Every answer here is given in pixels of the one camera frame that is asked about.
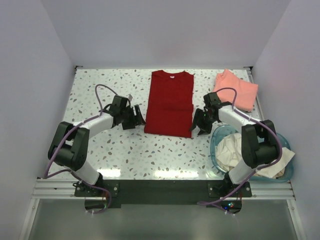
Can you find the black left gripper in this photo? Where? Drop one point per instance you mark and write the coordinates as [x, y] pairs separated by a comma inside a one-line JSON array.
[[132, 124]]

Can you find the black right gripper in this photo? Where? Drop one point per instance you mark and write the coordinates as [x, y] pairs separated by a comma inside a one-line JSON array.
[[204, 129]]

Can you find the red t shirt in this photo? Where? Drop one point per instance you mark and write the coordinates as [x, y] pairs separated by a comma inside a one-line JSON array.
[[170, 104]]

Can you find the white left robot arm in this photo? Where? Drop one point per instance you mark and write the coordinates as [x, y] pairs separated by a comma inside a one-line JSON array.
[[69, 146]]

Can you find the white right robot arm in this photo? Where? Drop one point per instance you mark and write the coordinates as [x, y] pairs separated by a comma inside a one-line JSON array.
[[260, 145]]

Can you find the cream t shirt in basket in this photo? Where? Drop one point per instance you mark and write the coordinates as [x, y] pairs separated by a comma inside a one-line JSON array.
[[228, 154]]

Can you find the folded salmon pink t shirt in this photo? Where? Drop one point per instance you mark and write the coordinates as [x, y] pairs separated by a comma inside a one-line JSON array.
[[225, 84]]

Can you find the teal plastic laundry basket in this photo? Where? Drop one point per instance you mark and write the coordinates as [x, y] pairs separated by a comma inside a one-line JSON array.
[[224, 130]]

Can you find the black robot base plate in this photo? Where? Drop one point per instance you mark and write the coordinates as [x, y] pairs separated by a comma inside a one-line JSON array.
[[116, 193]]

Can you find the aluminium frame rail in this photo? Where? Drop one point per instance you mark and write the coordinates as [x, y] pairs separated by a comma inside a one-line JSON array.
[[63, 189]]

